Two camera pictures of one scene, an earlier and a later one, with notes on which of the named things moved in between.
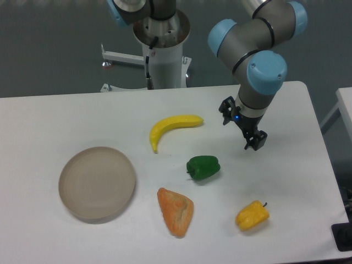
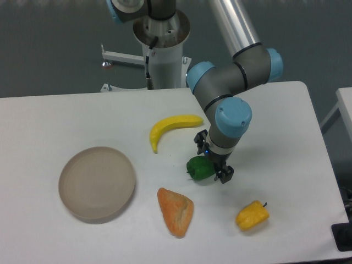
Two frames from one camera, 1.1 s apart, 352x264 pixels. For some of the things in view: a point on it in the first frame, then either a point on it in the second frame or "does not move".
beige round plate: x=97 y=184 does not move
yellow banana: x=171 y=122 does not move
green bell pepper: x=202 y=166 does not move
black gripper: x=257 y=138 to x=222 y=171
